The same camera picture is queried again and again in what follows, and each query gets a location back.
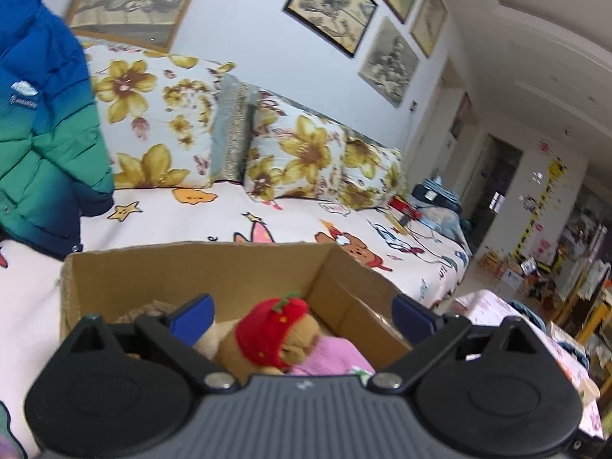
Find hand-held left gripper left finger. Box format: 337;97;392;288
50;293;241;394

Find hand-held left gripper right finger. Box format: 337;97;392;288
367;293;570;394

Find brown bear plush strawberry hat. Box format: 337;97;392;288
216;293;322;378

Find cardboard box with blue label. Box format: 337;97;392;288
60;241;415;386

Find pink purple towel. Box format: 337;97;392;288
288;336;377;377

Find pink bear printed tablecloth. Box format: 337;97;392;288
452;291;604;441

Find dark suitcase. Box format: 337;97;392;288
410;179;463;212

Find cartoon printed sofa cover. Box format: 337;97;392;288
0;182;472;459

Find giraffe height chart sticker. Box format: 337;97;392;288
513;154;568;260

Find grey patterned narrow cushion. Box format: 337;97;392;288
209;74;260;183

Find small framed picture by door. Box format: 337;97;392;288
449;92;474;141

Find grey framed duck drawing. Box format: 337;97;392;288
358;16;421;109

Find blue green puffer jacket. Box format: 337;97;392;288
0;0;116;260

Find wooden framed tall sketch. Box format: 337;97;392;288
410;0;449;59

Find large wooden framed mouse drawing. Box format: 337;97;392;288
63;0;212;54

